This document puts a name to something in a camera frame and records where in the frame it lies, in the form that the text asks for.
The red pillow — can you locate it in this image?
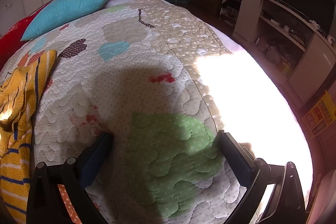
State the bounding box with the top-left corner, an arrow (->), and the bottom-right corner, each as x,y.
0,5 -> 50,69

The turquoise pillow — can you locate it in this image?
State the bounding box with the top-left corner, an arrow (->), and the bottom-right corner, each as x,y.
20,0 -> 113,41

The yellow jar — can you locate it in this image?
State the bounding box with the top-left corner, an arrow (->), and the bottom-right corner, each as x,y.
280,60 -> 293,75

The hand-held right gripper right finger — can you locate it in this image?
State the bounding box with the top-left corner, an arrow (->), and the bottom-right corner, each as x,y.
218,130 -> 306,224

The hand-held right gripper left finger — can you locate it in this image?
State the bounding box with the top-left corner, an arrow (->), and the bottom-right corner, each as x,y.
26,132 -> 114,224

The yellow printed box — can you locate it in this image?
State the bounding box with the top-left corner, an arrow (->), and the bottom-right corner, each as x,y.
302,90 -> 336,139

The beige television cabinet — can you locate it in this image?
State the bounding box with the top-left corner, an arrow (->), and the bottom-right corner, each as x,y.
232,0 -> 336,109

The heart patterned quilt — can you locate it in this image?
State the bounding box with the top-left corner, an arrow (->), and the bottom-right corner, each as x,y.
0,0 -> 313,224

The yellow striped knit sweater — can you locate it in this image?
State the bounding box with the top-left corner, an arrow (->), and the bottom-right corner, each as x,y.
0,49 -> 58,223

